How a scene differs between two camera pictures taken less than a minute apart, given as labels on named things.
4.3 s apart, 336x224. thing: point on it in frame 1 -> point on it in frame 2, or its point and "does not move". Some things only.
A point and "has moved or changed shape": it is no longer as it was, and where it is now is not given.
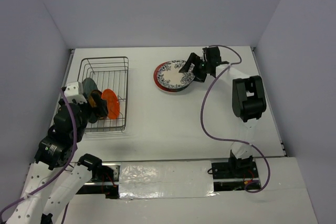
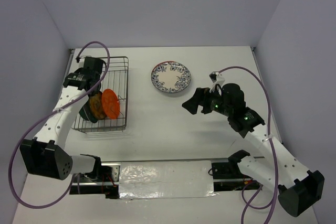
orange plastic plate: [113, 106] does not move
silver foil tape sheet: [166, 179] does not move
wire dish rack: [108, 73] does not move
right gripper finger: [193, 59] -> [201, 96]
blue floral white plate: [168, 74] has moved or changed shape
